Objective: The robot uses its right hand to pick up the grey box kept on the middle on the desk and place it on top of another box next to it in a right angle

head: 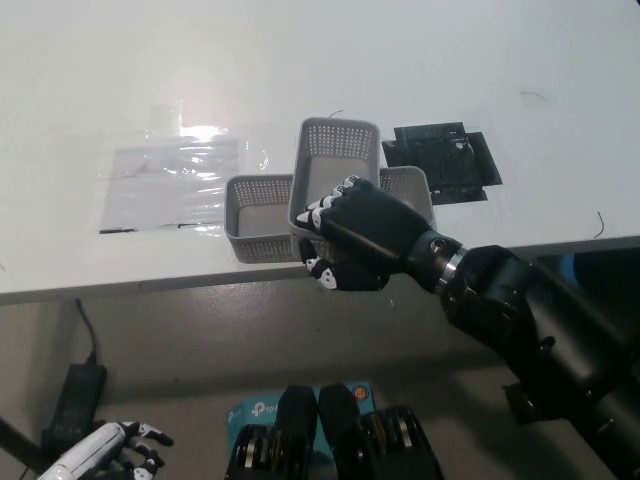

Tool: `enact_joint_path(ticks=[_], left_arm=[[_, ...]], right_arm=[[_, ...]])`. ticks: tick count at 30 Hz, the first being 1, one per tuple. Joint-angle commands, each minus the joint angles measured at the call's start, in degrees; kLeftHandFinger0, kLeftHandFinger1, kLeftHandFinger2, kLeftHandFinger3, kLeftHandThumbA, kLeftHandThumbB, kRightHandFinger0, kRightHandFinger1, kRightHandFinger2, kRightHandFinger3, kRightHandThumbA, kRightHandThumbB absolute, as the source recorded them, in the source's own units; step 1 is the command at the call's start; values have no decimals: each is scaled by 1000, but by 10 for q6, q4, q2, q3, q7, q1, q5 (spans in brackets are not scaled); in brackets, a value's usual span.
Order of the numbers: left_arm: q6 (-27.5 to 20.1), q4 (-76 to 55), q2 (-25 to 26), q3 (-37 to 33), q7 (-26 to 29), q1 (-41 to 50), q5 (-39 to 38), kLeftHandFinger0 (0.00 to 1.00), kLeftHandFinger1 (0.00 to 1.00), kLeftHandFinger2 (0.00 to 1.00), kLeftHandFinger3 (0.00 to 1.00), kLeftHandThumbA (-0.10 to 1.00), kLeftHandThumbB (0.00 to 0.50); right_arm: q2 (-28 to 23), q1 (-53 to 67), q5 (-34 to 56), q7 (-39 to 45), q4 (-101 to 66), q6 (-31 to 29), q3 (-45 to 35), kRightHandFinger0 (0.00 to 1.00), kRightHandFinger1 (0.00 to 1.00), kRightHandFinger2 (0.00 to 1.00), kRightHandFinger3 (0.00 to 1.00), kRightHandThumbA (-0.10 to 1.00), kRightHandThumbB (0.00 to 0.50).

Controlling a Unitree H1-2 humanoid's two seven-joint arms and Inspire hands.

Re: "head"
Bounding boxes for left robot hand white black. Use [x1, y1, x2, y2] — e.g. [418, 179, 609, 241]
[42, 420, 175, 480]

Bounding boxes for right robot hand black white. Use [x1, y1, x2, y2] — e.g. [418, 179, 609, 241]
[294, 174, 464, 294]

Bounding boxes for grey perforated plastic basket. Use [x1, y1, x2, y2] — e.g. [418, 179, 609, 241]
[223, 166, 435, 265]
[286, 117, 383, 264]

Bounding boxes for teal cardboard router box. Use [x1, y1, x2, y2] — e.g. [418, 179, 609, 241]
[227, 382, 375, 459]

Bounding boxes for black left robot body block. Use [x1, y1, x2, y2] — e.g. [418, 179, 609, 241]
[224, 384, 320, 480]

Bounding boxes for black power adapter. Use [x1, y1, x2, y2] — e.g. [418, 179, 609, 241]
[40, 363, 108, 447]

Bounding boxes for black metal table leg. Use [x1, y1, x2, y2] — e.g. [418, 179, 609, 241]
[0, 416, 49, 474]

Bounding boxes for black mat patch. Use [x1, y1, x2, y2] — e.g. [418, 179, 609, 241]
[382, 121, 503, 205]

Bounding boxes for blue object under table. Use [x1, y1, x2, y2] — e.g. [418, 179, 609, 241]
[552, 254, 581, 289]

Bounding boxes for clear plastic sheet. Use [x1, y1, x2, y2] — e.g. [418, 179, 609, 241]
[97, 134, 271, 236]

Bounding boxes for black power cable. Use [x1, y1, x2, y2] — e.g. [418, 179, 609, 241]
[74, 298, 99, 366]

